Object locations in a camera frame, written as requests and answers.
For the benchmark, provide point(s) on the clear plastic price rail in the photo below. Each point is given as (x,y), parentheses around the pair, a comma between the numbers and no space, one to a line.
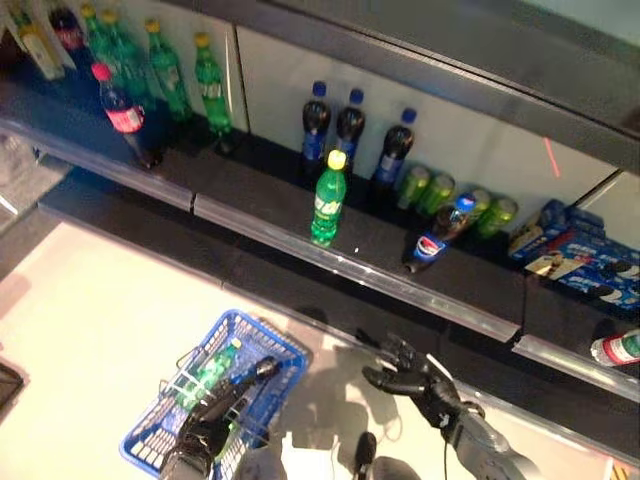
(575,362)
(350,267)
(100,165)

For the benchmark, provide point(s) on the black display cabinet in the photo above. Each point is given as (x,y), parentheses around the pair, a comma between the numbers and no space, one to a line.
(10,390)

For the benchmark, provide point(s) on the black shelf unit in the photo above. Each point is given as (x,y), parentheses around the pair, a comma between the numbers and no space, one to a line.
(260,182)

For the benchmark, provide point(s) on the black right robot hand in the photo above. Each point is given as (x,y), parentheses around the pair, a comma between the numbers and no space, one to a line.
(425,385)

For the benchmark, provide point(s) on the green soda bottle yellow cap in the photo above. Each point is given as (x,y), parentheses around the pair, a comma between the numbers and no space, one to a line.
(215,365)
(167,75)
(125,60)
(92,30)
(212,90)
(327,205)

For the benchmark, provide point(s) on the silver robot leg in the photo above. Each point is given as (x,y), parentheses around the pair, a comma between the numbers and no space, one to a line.
(257,465)
(365,450)

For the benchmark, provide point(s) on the silver left robot leg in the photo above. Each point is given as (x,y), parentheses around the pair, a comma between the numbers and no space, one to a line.
(257,465)

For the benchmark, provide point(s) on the yellow drink bottle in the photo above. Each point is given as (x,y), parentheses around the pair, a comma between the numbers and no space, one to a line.
(40,50)

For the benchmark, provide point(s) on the green drink can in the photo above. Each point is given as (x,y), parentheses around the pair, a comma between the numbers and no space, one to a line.
(412,187)
(497,217)
(435,195)
(484,200)

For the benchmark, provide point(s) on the large blue Oreo cookie box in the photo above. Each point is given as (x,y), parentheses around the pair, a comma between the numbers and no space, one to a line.
(590,270)

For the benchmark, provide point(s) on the silver right robot leg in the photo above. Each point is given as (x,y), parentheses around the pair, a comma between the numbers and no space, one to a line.
(365,450)

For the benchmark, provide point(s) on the blue plastic shopping basket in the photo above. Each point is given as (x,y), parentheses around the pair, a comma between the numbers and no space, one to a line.
(272,334)

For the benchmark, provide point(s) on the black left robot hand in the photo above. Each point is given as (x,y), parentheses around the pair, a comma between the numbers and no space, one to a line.
(210,425)

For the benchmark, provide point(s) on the water bottle red green label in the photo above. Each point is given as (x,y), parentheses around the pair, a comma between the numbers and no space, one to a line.
(617,350)

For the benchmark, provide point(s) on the Coca-Cola bottle red label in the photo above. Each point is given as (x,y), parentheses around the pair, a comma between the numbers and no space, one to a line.
(67,35)
(125,117)

